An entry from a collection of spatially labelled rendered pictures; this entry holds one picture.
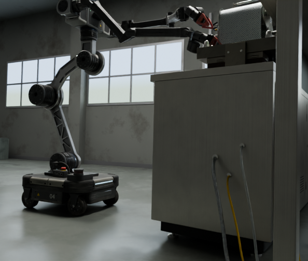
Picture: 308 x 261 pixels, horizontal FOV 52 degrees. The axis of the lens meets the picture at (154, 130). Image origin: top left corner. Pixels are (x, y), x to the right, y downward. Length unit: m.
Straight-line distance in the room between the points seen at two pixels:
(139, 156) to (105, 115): 1.11
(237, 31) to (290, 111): 1.02
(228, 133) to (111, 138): 4.81
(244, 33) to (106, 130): 4.74
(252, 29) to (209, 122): 0.60
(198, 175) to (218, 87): 0.44
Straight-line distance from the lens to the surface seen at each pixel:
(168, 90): 1.70
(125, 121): 6.05
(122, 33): 2.16
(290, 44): 0.98
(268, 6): 1.57
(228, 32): 1.91
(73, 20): 2.45
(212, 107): 1.57
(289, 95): 0.95
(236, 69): 1.55
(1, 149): 7.74
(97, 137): 6.41
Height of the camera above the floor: 0.54
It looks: 2 degrees up
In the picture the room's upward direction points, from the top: 1 degrees clockwise
